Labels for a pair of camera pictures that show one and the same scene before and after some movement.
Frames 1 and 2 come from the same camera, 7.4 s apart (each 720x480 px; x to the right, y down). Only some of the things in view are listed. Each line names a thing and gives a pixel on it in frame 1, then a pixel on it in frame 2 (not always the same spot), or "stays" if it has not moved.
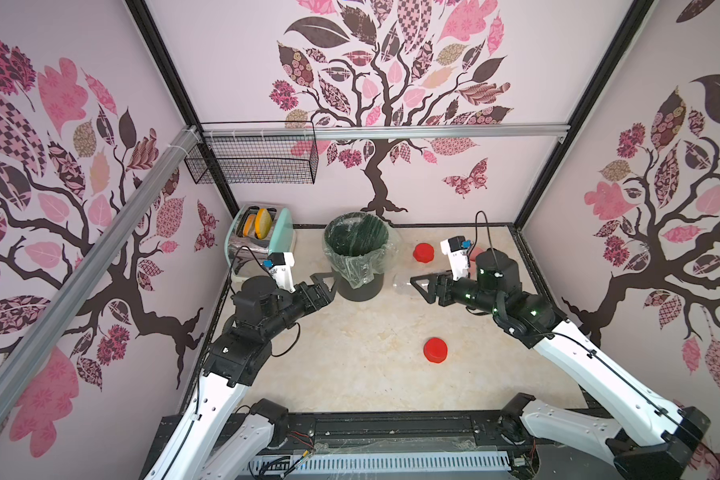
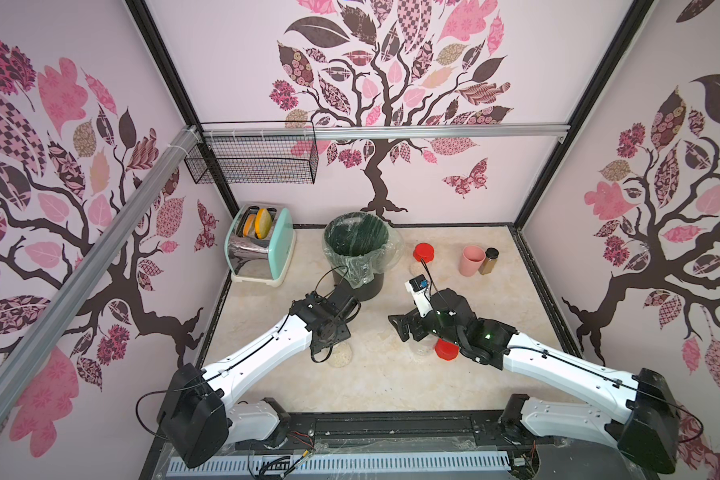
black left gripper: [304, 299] → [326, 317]
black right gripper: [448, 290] → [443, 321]
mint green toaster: [253, 232] stays
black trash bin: [356, 245] stays
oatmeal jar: [401, 283] → [425, 346]
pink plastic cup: [474, 252] stays
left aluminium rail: [19, 365] stays
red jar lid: [423, 252] stays
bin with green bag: [360, 245] stays
